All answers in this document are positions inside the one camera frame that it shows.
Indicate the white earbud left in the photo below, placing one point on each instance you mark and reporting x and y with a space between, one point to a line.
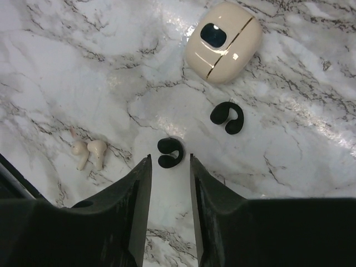
79 148

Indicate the black clip earbud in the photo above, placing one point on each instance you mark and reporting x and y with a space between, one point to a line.
167 146
220 115

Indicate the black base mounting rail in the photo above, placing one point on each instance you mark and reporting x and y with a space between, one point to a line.
13 184

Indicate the beige earbud charging case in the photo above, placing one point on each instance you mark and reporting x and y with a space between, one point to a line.
223 43

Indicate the white earbud right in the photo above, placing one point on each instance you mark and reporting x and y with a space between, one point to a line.
98 148

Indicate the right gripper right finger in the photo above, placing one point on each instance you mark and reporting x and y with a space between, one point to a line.
231 230

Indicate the white earbud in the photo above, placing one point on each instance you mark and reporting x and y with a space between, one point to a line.
98 148
79 148

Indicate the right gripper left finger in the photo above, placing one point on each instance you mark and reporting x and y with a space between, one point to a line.
106 229

